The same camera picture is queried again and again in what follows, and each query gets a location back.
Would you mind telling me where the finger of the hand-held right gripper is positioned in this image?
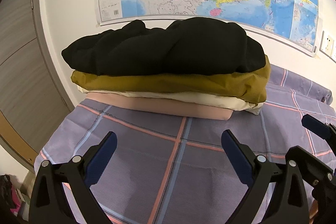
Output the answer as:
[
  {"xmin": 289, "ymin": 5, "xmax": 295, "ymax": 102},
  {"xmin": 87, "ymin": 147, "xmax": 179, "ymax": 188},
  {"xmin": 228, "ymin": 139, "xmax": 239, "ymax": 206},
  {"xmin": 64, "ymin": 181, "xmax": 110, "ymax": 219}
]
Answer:
[
  {"xmin": 301, "ymin": 114, "xmax": 336, "ymax": 140},
  {"xmin": 285, "ymin": 146, "xmax": 334, "ymax": 186}
]

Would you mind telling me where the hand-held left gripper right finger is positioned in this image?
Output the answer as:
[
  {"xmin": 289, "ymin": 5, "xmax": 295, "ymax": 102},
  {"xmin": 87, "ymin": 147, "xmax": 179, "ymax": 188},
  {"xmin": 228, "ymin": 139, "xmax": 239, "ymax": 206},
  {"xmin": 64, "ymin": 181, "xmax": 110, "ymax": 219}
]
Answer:
[{"xmin": 221, "ymin": 130, "xmax": 310, "ymax": 224}]

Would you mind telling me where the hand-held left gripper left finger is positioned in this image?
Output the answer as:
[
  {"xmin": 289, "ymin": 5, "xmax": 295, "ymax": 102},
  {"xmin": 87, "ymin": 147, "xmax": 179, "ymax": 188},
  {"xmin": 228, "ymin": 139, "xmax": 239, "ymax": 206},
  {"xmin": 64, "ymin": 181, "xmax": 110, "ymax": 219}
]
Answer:
[{"xmin": 28, "ymin": 131, "xmax": 118, "ymax": 224}]

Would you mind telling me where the black coat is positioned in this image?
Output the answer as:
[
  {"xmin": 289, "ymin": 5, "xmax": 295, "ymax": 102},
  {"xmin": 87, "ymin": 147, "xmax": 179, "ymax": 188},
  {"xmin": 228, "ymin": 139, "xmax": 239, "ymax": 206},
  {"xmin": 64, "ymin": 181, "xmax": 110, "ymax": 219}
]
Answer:
[{"xmin": 61, "ymin": 17, "xmax": 271, "ymax": 76}]

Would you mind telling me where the purple plaid bedsheet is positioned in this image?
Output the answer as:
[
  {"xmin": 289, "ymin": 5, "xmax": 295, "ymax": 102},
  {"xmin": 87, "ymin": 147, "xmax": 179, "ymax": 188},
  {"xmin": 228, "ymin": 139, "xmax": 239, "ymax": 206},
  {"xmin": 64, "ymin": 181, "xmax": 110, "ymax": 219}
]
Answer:
[{"xmin": 34, "ymin": 64, "xmax": 333, "ymax": 224}]

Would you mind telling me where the cream garment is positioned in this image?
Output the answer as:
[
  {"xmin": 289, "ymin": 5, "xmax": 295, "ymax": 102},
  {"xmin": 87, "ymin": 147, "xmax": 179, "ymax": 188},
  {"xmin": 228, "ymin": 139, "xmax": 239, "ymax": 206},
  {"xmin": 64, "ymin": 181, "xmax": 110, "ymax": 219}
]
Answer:
[{"xmin": 79, "ymin": 86, "xmax": 263, "ymax": 115}]

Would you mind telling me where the pink garment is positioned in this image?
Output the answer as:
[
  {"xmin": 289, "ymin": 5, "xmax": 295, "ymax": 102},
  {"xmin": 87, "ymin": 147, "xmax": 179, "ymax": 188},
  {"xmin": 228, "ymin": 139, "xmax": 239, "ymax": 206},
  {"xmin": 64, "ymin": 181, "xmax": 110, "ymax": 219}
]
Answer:
[{"xmin": 85, "ymin": 93, "xmax": 233, "ymax": 121}]

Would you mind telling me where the pink packet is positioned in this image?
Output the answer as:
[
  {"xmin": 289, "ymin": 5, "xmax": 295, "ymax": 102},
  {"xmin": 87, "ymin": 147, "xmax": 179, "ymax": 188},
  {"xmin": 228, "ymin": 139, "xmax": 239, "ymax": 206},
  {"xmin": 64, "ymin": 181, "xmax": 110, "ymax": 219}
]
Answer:
[{"xmin": 10, "ymin": 187, "xmax": 30, "ymax": 216}]

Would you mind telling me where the olive garment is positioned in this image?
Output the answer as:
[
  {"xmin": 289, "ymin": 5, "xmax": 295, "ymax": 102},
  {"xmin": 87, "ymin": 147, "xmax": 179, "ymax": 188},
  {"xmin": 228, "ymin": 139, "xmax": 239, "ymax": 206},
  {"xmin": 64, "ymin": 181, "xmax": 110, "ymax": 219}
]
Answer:
[{"xmin": 71, "ymin": 55, "xmax": 271, "ymax": 104}]

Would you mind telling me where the dark object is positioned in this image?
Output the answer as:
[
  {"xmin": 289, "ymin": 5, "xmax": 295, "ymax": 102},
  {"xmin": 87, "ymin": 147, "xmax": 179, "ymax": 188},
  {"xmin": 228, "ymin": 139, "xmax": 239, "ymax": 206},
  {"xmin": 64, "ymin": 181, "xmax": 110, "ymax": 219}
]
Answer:
[{"xmin": 0, "ymin": 174, "xmax": 17, "ymax": 216}]

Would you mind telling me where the grey wood-grain wardrobe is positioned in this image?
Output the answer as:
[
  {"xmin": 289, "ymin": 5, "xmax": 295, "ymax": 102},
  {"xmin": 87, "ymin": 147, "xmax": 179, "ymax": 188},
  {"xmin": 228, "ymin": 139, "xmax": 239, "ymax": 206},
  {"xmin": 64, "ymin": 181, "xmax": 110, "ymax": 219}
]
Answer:
[{"xmin": 0, "ymin": 0, "xmax": 75, "ymax": 169}]

